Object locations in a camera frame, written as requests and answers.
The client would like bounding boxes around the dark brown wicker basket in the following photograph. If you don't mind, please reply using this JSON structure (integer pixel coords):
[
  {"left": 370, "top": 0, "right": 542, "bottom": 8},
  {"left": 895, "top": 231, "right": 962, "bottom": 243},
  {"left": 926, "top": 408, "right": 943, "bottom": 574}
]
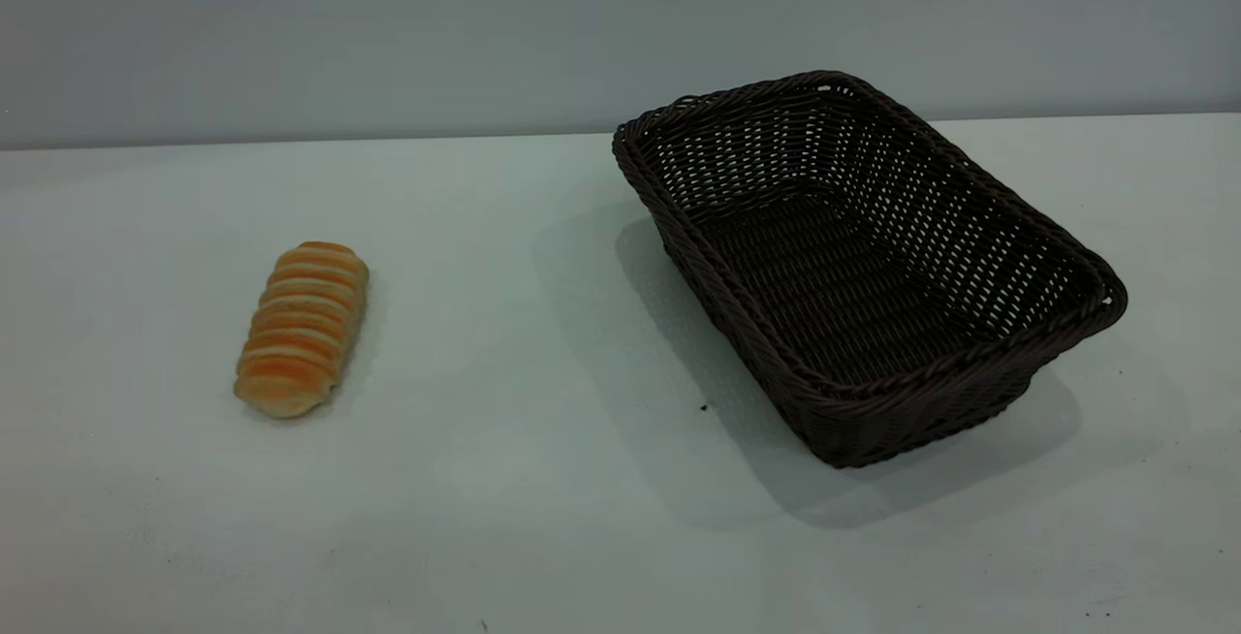
[{"left": 612, "top": 71, "right": 1129, "bottom": 469}]

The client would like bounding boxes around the striped orange bread roll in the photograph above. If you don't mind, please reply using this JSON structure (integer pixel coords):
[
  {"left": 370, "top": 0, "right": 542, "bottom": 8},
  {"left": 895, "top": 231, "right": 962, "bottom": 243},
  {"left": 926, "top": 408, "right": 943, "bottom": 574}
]
[{"left": 234, "top": 241, "right": 370, "bottom": 420}]

